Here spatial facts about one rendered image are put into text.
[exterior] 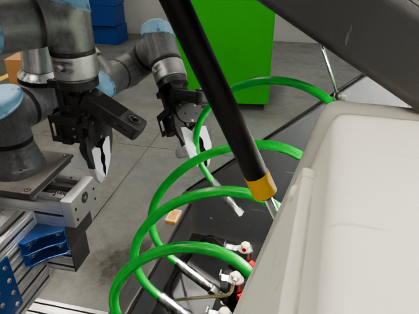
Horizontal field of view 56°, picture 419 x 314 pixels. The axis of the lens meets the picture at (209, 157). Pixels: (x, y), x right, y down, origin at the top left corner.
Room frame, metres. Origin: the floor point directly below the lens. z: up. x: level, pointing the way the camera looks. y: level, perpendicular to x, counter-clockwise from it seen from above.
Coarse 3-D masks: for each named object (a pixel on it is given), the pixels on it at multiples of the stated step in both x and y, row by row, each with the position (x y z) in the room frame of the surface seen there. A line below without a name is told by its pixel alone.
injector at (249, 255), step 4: (252, 248) 0.58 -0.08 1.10; (240, 252) 0.56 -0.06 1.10; (244, 252) 0.56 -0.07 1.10; (248, 252) 0.56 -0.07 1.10; (252, 252) 0.57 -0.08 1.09; (240, 256) 0.56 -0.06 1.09; (244, 256) 0.56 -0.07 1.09; (248, 256) 0.56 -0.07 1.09; (248, 260) 0.56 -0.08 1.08; (228, 264) 0.58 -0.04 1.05; (232, 268) 0.57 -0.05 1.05; (240, 272) 0.56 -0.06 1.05; (244, 276) 0.56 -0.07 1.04; (244, 280) 0.57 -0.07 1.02; (244, 284) 0.56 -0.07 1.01
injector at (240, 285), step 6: (228, 282) 0.49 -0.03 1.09; (240, 282) 0.49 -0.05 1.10; (228, 288) 0.49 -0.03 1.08; (234, 288) 0.48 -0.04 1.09; (240, 288) 0.49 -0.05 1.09; (234, 294) 0.48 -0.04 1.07; (222, 300) 0.50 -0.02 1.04; (228, 300) 0.49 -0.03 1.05; (234, 300) 0.48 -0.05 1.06; (228, 306) 0.49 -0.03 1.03; (234, 306) 0.48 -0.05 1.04
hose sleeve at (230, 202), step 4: (216, 180) 0.72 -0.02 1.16; (212, 184) 0.71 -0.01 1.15; (216, 184) 0.71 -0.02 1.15; (220, 184) 0.72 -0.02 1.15; (224, 200) 0.69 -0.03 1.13; (228, 200) 0.69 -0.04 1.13; (232, 200) 0.69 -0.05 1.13; (228, 204) 0.69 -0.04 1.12; (232, 204) 0.68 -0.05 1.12; (236, 204) 0.69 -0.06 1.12; (232, 208) 0.68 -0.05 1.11; (236, 208) 0.68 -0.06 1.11
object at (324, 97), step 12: (240, 84) 0.68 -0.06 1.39; (252, 84) 0.66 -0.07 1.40; (264, 84) 0.65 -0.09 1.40; (276, 84) 0.63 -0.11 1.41; (288, 84) 0.62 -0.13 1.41; (300, 84) 0.60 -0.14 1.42; (324, 96) 0.58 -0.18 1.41; (204, 108) 0.73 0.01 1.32; (204, 120) 0.74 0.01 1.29; (204, 168) 0.73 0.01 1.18
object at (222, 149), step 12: (264, 144) 0.48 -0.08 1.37; (276, 144) 0.48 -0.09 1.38; (204, 156) 0.51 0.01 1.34; (300, 156) 0.47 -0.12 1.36; (180, 168) 0.52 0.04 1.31; (168, 180) 0.52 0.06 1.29; (156, 192) 0.53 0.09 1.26; (156, 204) 0.53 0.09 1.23; (156, 228) 0.54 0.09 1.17; (156, 240) 0.53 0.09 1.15; (180, 264) 0.52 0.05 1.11; (192, 276) 0.51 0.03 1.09; (204, 288) 0.51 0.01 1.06; (216, 288) 0.51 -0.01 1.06
